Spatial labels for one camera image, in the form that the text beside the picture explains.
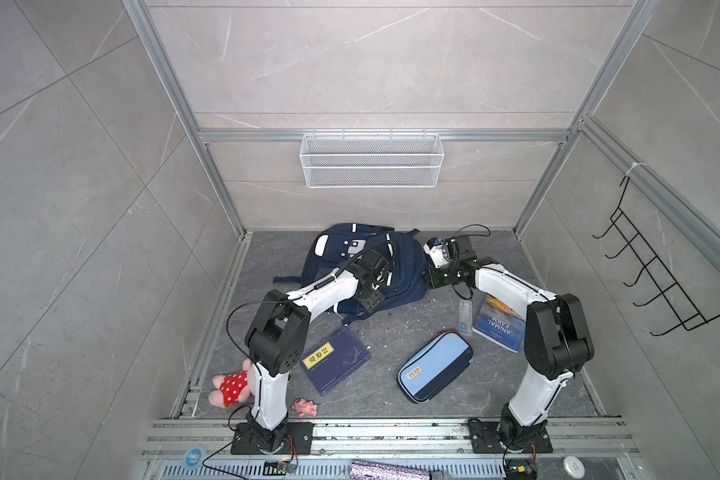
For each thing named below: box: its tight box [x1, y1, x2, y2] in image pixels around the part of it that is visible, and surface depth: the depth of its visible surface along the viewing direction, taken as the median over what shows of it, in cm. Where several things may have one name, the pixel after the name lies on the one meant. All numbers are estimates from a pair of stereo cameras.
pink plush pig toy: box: [208, 358, 252, 408], surface depth 76 cm
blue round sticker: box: [186, 448, 202, 467], surface depth 72 cm
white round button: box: [562, 455, 586, 479], surface depth 71 cm
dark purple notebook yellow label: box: [299, 325, 373, 397], surface depth 87 cm
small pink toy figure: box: [292, 398, 318, 418], surface depth 78 cm
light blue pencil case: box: [397, 330, 474, 404], surface depth 83 cm
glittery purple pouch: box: [349, 460, 431, 480], surface depth 67 cm
